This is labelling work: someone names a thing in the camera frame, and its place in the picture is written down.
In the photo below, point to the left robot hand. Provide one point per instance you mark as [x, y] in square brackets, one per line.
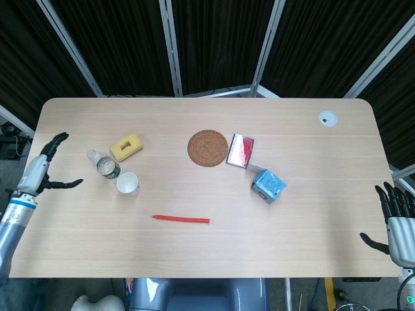
[34, 175]

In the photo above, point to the red pen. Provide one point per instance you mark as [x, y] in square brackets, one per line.
[181, 219]

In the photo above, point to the black power strip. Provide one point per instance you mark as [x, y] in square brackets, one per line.
[361, 279]

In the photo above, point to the chrome stool base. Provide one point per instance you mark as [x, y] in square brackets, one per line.
[351, 307]

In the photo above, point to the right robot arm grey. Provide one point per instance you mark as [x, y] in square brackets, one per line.
[408, 291]

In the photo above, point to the silver partition frame post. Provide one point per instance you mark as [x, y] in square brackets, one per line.
[379, 55]
[69, 42]
[172, 48]
[264, 52]

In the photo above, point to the white paper cup blue print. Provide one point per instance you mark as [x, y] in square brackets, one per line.
[128, 184]

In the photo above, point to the blue speaker carton box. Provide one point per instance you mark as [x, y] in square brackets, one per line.
[269, 186]

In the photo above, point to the grey partition base feet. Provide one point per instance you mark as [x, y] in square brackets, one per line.
[227, 92]

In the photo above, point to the clear plastic bottle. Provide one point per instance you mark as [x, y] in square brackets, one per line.
[105, 166]

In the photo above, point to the round woven rattan coaster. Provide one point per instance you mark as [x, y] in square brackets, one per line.
[207, 148]

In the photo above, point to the yellow sponge with green scourer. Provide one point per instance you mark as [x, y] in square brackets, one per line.
[126, 147]

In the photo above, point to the dark fabric partition panel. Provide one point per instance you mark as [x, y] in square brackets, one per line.
[398, 97]
[324, 39]
[220, 39]
[32, 48]
[120, 42]

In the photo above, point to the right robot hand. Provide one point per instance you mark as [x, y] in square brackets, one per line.
[402, 239]

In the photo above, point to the grey robot torso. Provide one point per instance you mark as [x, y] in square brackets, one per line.
[197, 294]

